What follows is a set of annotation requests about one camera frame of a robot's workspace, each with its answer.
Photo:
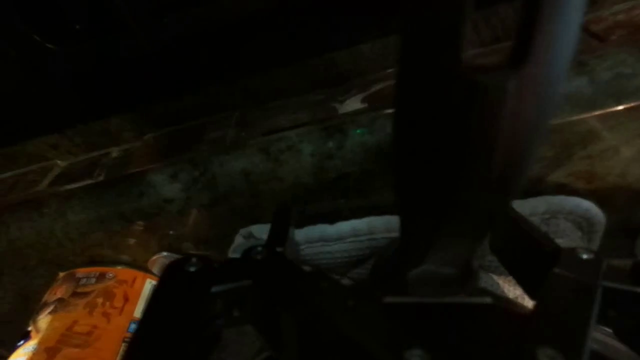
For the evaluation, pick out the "grey folded towel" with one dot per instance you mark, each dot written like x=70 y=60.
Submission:
x=346 y=240

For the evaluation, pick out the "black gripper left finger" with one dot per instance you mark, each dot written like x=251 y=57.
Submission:
x=437 y=167

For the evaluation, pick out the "dark pan with glass lid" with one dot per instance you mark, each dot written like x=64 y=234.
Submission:
x=281 y=301

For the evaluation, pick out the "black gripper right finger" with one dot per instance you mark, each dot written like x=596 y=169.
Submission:
x=548 y=81

